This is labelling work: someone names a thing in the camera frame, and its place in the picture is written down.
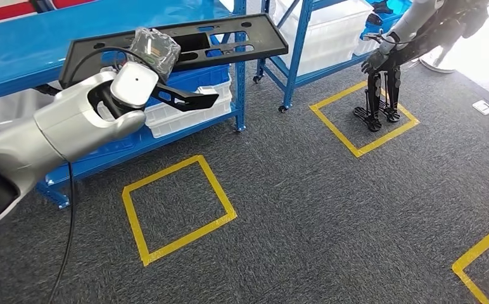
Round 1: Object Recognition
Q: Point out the black plastic plate frame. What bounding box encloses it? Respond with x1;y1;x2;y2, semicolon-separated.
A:
58;12;289;90

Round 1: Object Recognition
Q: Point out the blue metal shelf rack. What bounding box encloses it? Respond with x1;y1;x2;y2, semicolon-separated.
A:
0;0;248;211
253;0;413;113

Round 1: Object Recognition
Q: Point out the yellow floor tape square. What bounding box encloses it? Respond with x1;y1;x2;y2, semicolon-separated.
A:
121;154;238;268
309;79;421;159

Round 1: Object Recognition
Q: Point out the large white plastic bin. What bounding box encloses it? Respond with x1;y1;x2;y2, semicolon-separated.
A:
271;0;374;78

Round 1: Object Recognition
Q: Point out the round stand base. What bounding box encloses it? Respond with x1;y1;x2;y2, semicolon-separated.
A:
419;44;458;75

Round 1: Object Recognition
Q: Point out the humanoid robot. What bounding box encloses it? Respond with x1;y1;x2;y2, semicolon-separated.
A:
351;0;489;134

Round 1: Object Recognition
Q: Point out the red barrier belt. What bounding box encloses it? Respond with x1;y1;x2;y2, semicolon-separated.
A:
0;0;98;27

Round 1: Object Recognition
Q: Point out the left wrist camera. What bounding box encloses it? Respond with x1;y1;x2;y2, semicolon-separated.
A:
144;80;220;113

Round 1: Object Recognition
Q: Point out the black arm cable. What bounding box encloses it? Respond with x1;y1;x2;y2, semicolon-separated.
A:
46;46;162;304

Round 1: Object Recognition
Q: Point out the black stanchion post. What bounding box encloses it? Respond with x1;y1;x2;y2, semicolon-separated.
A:
30;0;56;13

